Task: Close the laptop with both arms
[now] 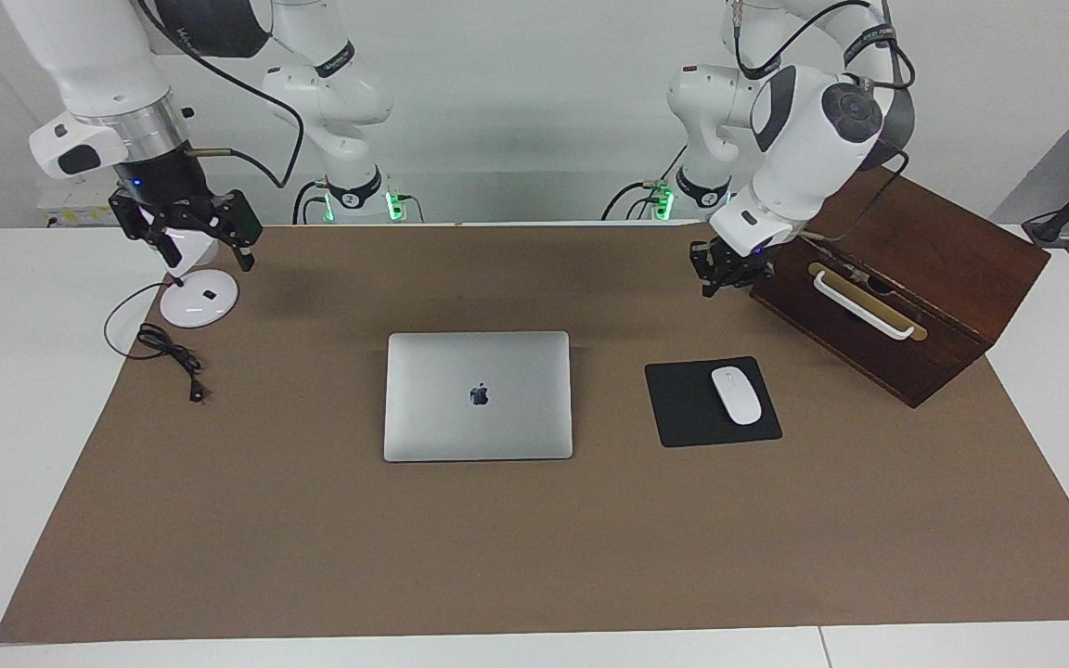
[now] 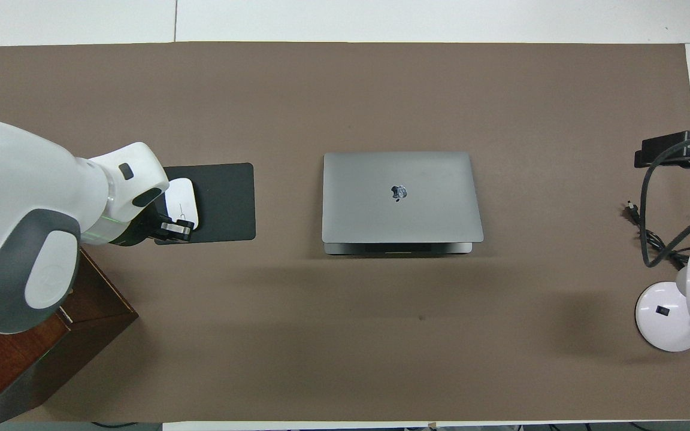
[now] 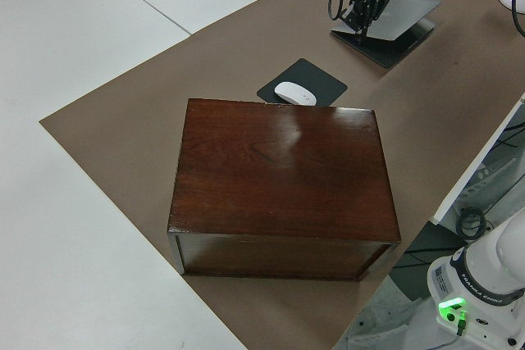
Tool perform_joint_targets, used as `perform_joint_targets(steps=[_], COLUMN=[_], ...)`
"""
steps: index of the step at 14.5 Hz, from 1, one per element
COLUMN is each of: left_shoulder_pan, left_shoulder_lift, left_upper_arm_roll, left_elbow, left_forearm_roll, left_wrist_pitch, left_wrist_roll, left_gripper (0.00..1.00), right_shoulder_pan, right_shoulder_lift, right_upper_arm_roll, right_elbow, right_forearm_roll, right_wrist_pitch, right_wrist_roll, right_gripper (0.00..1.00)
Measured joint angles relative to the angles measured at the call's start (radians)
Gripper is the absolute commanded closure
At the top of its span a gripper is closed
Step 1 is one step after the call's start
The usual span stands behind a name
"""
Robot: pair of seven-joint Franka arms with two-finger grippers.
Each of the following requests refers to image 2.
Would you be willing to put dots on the brown table mat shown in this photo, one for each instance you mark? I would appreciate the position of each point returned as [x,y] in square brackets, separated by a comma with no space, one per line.
[381,359]

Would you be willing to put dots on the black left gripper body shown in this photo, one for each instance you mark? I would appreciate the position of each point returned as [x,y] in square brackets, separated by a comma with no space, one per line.
[144,230]

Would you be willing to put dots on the silver grey laptop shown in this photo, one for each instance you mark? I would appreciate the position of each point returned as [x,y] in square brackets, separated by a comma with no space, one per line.
[405,215]

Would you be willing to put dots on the white desk lamp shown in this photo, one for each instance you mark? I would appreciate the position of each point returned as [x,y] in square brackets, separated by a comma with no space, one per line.
[662,317]

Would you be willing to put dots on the black mouse pad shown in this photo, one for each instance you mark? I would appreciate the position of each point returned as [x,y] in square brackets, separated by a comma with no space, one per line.
[225,203]

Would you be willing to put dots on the white computer mouse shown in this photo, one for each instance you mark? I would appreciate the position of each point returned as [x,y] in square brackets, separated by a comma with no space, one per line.
[184,197]

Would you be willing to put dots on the dark brown wooden box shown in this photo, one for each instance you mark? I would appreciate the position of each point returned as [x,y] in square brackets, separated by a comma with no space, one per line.
[9,371]

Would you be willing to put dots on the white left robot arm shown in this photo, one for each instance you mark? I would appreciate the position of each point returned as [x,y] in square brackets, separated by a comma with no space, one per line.
[21,209]

